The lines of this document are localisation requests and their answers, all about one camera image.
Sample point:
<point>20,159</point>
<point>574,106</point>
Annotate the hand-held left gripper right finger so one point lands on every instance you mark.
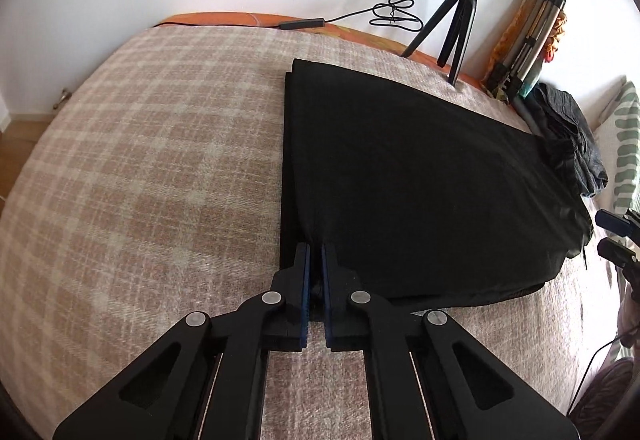
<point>328,300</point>

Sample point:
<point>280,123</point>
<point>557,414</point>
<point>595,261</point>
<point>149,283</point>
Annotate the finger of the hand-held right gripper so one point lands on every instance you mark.
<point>617,252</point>
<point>617,220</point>

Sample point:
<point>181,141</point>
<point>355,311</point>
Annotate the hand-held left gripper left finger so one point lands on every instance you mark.
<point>303,300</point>

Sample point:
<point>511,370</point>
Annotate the black pants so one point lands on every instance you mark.
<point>410,180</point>

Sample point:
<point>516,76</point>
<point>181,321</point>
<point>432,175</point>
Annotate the leaf print pillow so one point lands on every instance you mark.
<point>622,139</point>

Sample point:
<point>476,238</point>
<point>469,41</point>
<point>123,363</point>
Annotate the dark grey garment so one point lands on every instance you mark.
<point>570,134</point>

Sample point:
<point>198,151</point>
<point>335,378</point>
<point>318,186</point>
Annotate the plaid beige blanket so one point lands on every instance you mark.
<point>150,200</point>

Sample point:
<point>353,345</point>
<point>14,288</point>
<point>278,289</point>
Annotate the folded silver tripod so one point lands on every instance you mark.
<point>527,39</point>

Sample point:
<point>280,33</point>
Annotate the black mini tripod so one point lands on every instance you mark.
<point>457,19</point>

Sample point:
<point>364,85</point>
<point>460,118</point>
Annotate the orange bed sheet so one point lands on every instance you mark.
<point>235,19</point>

